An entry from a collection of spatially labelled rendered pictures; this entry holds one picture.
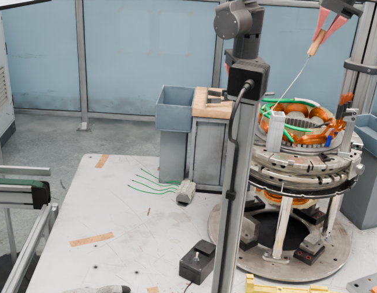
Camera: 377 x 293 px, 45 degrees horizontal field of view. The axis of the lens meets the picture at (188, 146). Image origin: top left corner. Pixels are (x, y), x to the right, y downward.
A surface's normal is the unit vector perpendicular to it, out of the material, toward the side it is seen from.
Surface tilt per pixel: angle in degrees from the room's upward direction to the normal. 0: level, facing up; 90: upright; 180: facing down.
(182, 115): 90
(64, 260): 0
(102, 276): 0
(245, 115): 90
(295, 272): 0
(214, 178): 90
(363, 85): 90
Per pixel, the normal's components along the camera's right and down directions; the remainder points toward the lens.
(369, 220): 0.34, 0.45
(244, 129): -0.41, 0.40
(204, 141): -0.07, 0.45
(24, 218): 0.06, -0.89
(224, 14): -0.59, 0.34
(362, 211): -0.94, 0.11
